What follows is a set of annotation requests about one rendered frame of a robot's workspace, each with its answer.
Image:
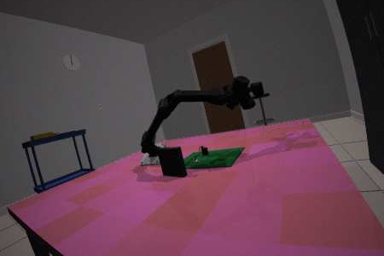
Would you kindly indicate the green circuit board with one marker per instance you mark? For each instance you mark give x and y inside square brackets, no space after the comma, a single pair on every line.
[216,158]

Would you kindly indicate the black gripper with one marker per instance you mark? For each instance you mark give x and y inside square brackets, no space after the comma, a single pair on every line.
[255,88]

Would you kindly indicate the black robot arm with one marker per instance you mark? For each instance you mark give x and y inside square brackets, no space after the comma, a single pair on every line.
[217,96]

